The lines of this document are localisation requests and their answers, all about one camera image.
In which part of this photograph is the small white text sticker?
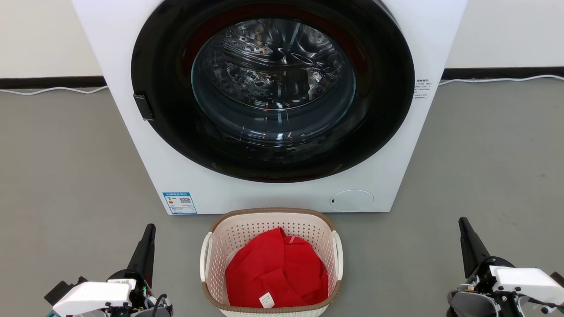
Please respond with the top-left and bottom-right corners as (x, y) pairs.
(414, 78), (432, 101)

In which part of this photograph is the white perforated laundry basket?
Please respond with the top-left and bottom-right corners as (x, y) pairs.
(200, 208), (344, 317)

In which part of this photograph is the round white filter cover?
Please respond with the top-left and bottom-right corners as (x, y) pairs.
(330, 190), (375, 212)

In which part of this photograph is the steel washer drum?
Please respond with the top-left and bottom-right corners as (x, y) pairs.
(192, 18), (356, 146)

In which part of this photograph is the white floor cable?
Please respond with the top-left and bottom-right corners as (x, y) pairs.
(438, 74), (564, 86)
(0, 85), (108, 96)

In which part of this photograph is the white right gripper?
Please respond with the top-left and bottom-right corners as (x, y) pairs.
(458, 217), (564, 304)

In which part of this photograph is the black round glass washer door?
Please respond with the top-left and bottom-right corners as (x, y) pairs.
(131, 0), (415, 183)

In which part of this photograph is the red garment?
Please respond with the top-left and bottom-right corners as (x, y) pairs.
(225, 227), (329, 308)

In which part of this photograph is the black washer door handle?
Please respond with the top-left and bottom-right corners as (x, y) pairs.
(134, 93), (155, 121)

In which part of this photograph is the white front-load washing machine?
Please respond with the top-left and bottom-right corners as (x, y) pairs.
(72, 0), (468, 215)

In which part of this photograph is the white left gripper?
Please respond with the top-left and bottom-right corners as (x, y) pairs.
(52, 224), (156, 317)

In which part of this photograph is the blue energy label sticker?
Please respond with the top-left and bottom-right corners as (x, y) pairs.
(162, 192), (197, 215)

